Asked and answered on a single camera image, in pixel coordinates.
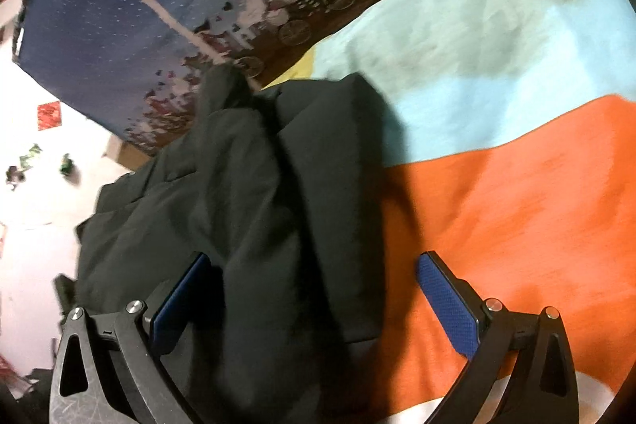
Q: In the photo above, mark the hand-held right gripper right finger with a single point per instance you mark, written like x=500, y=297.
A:
x=447, y=305

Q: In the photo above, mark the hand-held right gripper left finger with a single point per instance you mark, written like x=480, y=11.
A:
x=179, y=305

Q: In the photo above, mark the large black garment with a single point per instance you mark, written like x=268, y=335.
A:
x=248, y=230

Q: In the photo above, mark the orange and blue striped blanket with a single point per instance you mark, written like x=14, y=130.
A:
x=497, y=205

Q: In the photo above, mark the brown cardboard box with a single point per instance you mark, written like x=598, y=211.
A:
x=121, y=153

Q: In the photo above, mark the small green wall sticker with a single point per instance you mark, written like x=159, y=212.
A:
x=66, y=164

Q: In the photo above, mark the green and black wall sticker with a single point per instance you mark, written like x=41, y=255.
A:
x=25, y=165

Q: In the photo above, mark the red square wall decoration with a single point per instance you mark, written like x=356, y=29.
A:
x=49, y=116

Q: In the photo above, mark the blue printed wall cloth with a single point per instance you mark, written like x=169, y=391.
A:
x=124, y=31

